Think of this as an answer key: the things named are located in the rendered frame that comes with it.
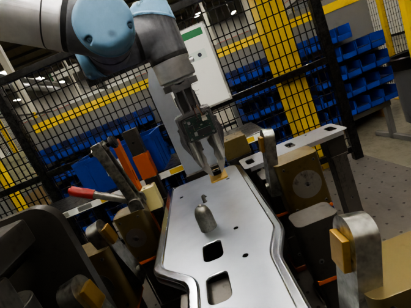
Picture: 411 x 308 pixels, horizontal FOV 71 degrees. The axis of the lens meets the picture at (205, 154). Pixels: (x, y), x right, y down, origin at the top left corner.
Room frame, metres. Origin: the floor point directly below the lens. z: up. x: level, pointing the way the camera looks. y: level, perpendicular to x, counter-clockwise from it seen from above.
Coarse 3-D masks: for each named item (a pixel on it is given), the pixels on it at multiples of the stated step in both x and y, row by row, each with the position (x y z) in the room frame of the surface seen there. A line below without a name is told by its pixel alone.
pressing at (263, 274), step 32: (192, 192) 0.71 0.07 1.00; (224, 192) 0.63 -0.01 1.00; (256, 192) 0.56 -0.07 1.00; (192, 224) 0.54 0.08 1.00; (224, 224) 0.48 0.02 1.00; (256, 224) 0.44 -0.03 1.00; (160, 256) 0.46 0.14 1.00; (192, 256) 0.42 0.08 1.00; (224, 256) 0.39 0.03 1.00; (256, 256) 0.36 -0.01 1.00; (192, 288) 0.34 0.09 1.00; (256, 288) 0.30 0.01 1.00; (288, 288) 0.28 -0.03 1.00
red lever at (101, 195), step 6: (72, 186) 0.63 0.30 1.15; (72, 192) 0.62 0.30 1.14; (78, 192) 0.62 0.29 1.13; (84, 192) 0.62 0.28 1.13; (90, 192) 0.62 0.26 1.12; (96, 192) 0.62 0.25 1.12; (102, 192) 0.63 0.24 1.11; (84, 198) 0.62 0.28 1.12; (90, 198) 0.62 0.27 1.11; (96, 198) 0.62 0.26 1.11; (102, 198) 0.62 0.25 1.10; (108, 198) 0.62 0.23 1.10; (114, 198) 0.62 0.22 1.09; (120, 198) 0.62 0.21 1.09
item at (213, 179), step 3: (213, 171) 0.62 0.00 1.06; (216, 171) 0.61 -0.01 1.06; (219, 171) 0.61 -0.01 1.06; (225, 171) 0.61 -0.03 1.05; (216, 174) 0.61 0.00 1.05; (219, 174) 0.61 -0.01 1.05; (222, 174) 0.60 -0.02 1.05; (225, 174) 0.59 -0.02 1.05; (210, 177) 0.61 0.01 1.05; (213, 177) 0.60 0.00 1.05; (216, 177) 0.60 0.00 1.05; (219, 177) 0.59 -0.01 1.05; (222, 177) 0.58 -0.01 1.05; (225, 177) 0.58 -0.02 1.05; (210, 180) 0.59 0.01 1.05; (213, 180) 0.58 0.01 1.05; (216, 180) 0.58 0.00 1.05; (219, 180) 0.58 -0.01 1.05
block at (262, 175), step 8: (264, 176) 0.68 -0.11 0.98; (264, 184) 0.66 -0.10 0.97; (264, 192) 0.71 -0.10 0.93; (272, 200) 0.66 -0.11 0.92; (280, 200) 0.65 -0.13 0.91; (272, 208) 0.67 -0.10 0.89; (280, 208) 0.66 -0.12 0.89; (280, 216) 0.66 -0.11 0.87; (288, 216) 0.66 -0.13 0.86; (288, 224) 0.66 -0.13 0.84; (288, 232) 0.66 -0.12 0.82; (288, 240) 0.66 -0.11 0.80; (296, 240) 0.66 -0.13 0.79; (288, 248) 0.70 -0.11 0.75; (296, 248) 0.66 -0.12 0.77; (288, 256) 0.72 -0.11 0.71; (296, 256) 0.66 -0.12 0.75; (296, 264) 0.66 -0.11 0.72; (304, 264) 0.66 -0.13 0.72
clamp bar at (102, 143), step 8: (112, 136) 0.62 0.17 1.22; (96, 144) 0.61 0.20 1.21; (104, 144) 0.62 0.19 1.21; (112, 144) 0.61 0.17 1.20; (96, 152) 0.61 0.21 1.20; (104, 152) 0.61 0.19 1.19; (104, 160) 0.61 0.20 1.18; (112, 160) 0.64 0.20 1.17; (104, 168) 0.61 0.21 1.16; (112, 168) 0.61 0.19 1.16; (120, 168) 0.63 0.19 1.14; (112, 176) 0.61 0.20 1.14; (120, 176) 0.61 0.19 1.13; (120, 184) 0.61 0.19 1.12; (128, 184) 0.63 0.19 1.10; (128, 192) 0.61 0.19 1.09; (136, 192) 0.63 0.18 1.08; (128, 200) 0.61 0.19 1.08; (144, 200) 0.64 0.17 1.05
